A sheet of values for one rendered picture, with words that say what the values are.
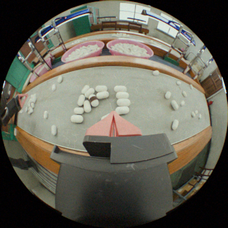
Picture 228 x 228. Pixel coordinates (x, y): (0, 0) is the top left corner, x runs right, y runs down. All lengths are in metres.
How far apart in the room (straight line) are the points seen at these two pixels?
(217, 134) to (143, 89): 4.22
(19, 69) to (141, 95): 1.10
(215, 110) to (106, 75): 4.34
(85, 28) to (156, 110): 2.97
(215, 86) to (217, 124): 1.59
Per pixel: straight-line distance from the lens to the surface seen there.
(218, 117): 4.29
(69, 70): 0.36
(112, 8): 5.23
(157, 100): 0.26
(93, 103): 0.20
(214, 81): 4.59
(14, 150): 2.04
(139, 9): 5.28
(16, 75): 1.01
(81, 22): 3.01
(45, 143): 0.33
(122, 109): 0.19
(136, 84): 0.26
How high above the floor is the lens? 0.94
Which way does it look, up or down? 76 degrees down
